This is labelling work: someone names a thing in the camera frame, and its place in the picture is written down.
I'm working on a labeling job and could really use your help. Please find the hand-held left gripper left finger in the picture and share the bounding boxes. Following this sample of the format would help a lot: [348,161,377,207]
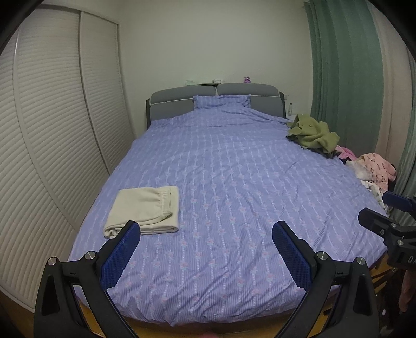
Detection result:
[33,220,142,338]

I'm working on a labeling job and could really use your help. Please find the green curtain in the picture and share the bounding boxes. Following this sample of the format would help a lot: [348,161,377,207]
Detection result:
[304,0,416,202]

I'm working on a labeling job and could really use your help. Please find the purple floral striped pillow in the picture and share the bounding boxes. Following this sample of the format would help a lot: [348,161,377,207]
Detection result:
[192,94,252,111]

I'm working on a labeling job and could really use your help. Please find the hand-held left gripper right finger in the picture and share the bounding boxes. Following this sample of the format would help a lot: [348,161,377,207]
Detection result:
[272,221,381,338]

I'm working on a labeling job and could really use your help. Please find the white garment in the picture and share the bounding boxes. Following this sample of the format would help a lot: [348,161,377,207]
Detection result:
[359,180,389,209]

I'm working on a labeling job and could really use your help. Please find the white louvred wardrobe door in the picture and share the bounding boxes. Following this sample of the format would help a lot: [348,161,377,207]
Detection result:
[0,8,109,314]
[80,11,147,178]

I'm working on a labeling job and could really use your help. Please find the grey padded headboard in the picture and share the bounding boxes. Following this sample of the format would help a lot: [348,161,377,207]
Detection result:
[146,83,286,131]

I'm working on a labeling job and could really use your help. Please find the dark garment with pink print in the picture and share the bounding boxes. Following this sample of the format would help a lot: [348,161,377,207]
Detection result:
[335,146,358,165]

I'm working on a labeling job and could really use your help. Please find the pink printed garment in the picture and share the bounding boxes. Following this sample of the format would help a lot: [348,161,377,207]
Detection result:
[356,153,398,184]

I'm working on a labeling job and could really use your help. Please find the cream fleece pants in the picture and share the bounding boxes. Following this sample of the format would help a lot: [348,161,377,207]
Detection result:
[103,186,180,239]

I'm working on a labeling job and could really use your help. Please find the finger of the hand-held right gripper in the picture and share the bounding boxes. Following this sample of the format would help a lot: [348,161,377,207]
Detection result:
[382,191,416,212]
[357,208,399,236]

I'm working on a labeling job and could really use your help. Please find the olive green knit garment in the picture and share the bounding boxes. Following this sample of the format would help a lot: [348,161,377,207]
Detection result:
[286,114,340,159]

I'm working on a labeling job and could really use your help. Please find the purple floral striped duvet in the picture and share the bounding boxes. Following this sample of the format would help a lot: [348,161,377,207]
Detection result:
[69,109,391,327]

